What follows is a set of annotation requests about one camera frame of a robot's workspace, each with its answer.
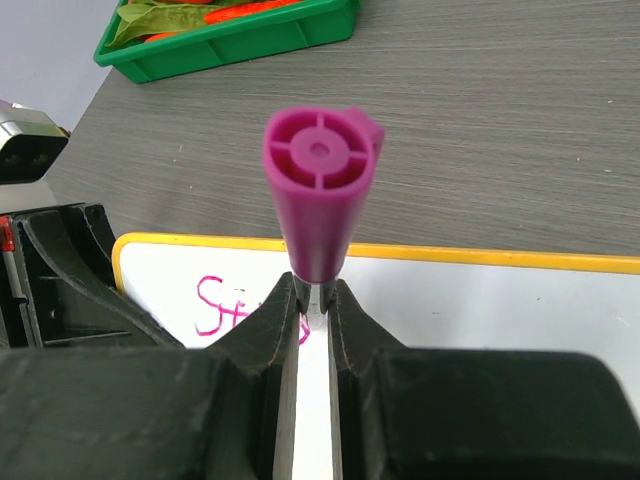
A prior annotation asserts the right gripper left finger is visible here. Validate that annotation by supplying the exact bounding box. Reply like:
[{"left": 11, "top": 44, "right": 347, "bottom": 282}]
[{"left": 1, "top": 274, "right": 298, "bottom": 479}]

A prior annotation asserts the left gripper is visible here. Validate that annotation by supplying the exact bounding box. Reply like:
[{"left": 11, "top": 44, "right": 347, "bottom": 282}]
[{"left": 1, "top": 203, "right": 182, "bottom": 348}]

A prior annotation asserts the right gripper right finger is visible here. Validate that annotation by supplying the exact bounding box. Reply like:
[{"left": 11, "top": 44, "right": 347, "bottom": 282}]
[{"left": 328, "top": 281, "right": 639, "bottom": 479}]

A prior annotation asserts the yellow framed whiteboard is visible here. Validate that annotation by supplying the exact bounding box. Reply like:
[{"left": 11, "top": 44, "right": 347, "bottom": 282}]
[{"left": 110, "top": 232, "right": 640, "bottom": 480}]

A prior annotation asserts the pink capped marker pen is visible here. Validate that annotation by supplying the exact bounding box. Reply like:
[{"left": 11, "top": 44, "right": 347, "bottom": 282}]
[{"left": 262, "top": 106, "right": 385, "bottom": 312}]

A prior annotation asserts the green leaf vegetable toy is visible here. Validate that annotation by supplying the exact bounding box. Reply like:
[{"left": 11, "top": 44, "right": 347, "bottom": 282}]
[{"left": 107, "top": 1, "right": 220, "bottom": 48}]

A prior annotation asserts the red chili toy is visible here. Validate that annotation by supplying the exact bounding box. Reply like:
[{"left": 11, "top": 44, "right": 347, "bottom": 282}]
[{"left": 204, "top": 0, "right": 298, "bottom": 25}]

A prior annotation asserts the green vegetable tray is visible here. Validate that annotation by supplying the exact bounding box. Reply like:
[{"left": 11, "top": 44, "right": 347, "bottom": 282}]
[{"left": 93, "top": 1, "right": 360, "bottom": 84}]

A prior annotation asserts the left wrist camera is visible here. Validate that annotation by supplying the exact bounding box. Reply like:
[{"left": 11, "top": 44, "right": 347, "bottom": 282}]
[{"left": 0, "top": 100, "right": 70, "bottom": 215}]

